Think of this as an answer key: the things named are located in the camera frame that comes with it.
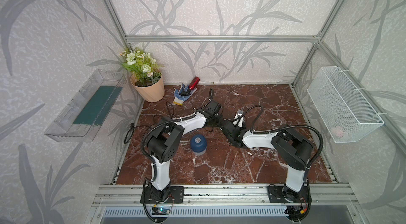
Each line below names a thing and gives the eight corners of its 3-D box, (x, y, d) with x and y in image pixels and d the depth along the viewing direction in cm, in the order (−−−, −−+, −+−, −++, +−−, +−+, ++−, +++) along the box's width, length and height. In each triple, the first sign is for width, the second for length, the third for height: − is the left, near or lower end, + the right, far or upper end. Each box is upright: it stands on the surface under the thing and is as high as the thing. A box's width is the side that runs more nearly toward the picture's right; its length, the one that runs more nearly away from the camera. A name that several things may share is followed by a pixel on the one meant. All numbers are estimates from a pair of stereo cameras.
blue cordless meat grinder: (192, 155, 88) (189, 147, 79) (193, 143, 93) (191, 134, 84) (206, 155, 88) (205, 147, 79) (207, 143, 93) (206, 134, 84)
